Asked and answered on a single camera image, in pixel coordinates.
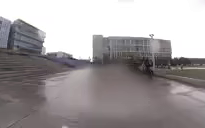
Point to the large grey building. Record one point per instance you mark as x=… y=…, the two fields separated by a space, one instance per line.
x=130 y=48

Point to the wet grey paved plaza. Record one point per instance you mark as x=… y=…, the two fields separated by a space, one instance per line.
x=106 y=100

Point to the low pale building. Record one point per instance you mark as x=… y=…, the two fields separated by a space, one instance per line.
x=59 y=55

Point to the black bicycle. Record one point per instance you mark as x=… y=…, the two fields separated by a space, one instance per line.
x=148 y=68

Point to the grey glass building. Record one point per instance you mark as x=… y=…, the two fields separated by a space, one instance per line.
x=26 y=38

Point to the row of trees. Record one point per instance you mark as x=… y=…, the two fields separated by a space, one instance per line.
x=190 y=61

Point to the wide grey stone steps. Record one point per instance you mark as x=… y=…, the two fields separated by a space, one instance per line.
x=13 y=68

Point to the grass patch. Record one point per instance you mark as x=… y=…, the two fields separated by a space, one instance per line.
x=196 y=74

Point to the lamp post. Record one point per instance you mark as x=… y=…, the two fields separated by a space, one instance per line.
x=153 y=50

